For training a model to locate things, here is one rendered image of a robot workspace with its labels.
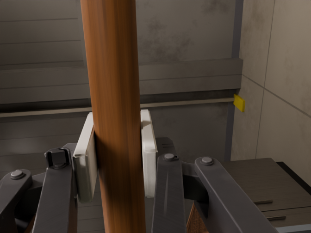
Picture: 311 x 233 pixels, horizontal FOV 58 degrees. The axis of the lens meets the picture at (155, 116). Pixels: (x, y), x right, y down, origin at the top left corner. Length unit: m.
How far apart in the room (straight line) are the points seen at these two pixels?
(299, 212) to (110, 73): 1.75
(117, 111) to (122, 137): 0.02
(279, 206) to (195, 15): 1.90
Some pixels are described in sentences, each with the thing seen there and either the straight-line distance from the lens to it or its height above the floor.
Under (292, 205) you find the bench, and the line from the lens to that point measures 1.91.
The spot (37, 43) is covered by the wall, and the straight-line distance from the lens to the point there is 3.01.
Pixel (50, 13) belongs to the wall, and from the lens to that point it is 2.94.
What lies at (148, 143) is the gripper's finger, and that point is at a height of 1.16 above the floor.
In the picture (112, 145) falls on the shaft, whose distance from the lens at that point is 0.17.
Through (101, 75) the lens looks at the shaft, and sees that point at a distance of 0.16.
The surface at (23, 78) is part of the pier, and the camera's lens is 2.98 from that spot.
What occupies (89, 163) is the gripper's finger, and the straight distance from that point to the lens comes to 0.16.
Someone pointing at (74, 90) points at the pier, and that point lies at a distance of 2.90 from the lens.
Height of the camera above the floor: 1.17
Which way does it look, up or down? 5 degrees down
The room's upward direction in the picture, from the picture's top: 94 degrees counter-clockwise
